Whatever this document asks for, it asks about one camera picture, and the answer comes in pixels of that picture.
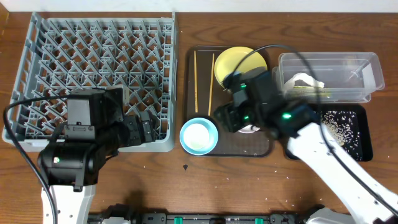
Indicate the dark brown serving tray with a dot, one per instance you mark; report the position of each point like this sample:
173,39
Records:
229,144

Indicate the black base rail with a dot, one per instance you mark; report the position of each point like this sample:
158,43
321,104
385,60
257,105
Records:
120,213

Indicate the rice and food scraps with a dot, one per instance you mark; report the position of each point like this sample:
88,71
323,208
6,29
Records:
344,127

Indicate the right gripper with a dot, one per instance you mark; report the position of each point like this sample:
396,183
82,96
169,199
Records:
224,115

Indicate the yellow plate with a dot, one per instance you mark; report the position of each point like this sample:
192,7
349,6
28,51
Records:
228,60

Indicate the grey dish rack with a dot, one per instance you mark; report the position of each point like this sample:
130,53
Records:
65,54

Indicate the green orange snack wrapper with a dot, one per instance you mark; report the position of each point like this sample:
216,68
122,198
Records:
310,90

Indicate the pale pink bowl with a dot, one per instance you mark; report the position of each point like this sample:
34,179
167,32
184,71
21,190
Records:
249,129

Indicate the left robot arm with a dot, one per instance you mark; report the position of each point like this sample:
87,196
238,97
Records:
95,130

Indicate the wooden chopstick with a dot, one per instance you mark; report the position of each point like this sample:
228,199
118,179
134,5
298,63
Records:
195,80
211,84

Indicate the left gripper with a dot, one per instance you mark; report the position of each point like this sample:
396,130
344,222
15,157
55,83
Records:
145,127

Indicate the clear plastic bin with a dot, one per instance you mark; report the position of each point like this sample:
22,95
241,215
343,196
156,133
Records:
350,76

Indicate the small white cup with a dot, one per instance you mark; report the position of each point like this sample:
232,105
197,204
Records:
196,136

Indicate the black waste tray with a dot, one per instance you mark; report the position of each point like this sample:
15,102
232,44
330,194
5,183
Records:
367,148

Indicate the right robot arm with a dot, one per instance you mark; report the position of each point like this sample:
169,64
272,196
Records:
307,138

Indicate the light blue bowl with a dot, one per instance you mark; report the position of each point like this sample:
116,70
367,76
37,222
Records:
213,131

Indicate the white napkin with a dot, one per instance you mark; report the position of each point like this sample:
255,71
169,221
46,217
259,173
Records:
303,80

